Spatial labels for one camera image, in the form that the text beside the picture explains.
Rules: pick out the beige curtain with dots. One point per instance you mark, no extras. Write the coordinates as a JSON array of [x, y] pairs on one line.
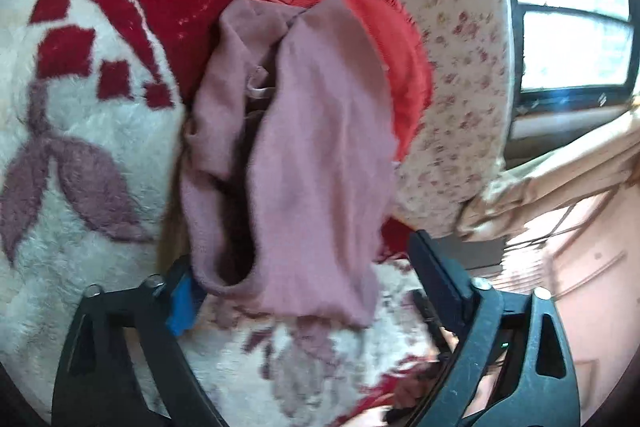
[[550, 177]]

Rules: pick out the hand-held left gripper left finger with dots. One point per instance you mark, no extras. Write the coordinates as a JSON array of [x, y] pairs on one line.
[[182, 307]]

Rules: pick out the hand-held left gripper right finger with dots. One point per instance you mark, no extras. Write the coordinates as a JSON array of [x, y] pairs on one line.
[[440, 272]]

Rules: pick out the mauve pink garment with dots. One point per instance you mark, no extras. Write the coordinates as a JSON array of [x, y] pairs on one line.
[[320, 132]]

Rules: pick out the red ruffled garment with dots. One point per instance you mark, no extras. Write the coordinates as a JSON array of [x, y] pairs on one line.
[[400, 57]]

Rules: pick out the red and white plush blanket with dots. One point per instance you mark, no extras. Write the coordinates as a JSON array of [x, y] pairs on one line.
[[75, 132]]

